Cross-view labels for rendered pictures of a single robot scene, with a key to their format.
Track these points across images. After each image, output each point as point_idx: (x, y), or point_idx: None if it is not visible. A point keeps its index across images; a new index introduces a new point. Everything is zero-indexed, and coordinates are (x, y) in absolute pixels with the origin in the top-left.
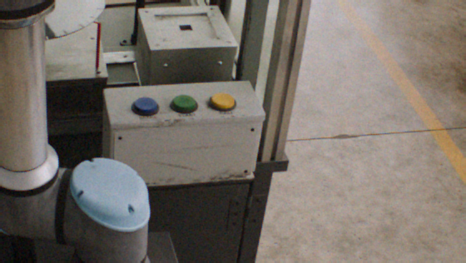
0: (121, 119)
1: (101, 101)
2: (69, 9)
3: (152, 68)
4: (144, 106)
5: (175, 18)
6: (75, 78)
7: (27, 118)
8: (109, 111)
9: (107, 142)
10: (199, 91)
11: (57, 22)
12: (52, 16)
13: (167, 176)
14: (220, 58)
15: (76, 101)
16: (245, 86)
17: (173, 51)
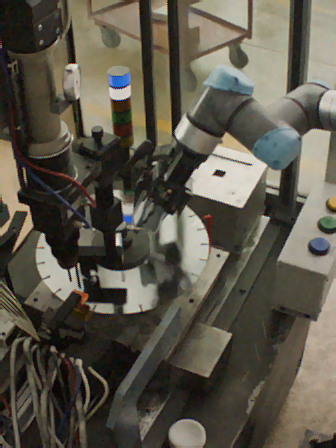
0: (326, 267)
1: (225, 276)
2: (161, 225)
3: (241, 221)
4: (324, 246)
5: (199, 172)
6: (215, 275)
7: None
8: (311, 269)
9: (310, 292)
10: (316, 209)
11: (179, 242)
12: (163, 241)
13: (332, 280)
14: (263, 178)
15: (216, 292)
16: (323, 184)
17: (249, 196)
